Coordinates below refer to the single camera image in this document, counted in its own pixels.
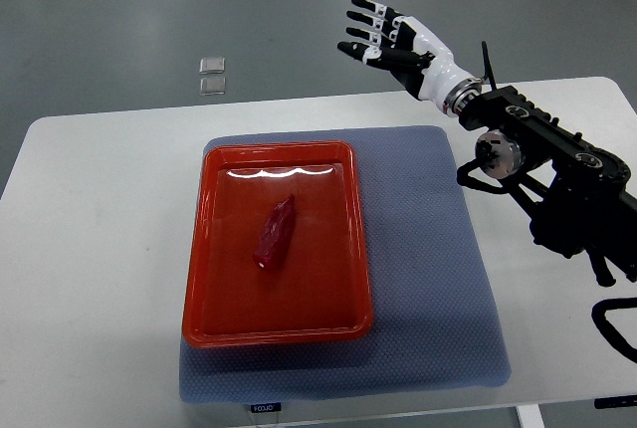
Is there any blue grey foam mat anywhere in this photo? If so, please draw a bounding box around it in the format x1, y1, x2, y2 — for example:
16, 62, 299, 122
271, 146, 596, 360
179, 125, 511, 404

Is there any red plastic tray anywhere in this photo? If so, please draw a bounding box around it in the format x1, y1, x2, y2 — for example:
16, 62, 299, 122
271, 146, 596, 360
182, 140, 373, 348

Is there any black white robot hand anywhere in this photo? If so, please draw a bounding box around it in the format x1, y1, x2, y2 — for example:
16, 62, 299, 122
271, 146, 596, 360
337, 0, 478, 111

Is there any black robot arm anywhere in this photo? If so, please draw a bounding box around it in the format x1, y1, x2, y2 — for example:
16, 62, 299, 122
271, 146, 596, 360
453, 61, 636, 287

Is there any black cable loop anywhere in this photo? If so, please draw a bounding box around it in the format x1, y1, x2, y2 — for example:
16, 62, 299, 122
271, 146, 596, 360
590, 297, 637, 363

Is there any upper metal floor plate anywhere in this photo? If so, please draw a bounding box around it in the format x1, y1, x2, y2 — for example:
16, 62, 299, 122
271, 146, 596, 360
199, 56, 225, 75

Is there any white table leg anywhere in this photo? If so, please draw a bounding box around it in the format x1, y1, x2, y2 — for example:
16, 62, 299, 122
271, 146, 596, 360
516, 404, 545, 428

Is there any red pepper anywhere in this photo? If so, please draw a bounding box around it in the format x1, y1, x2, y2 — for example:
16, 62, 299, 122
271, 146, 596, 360
253, 194, 296, 270

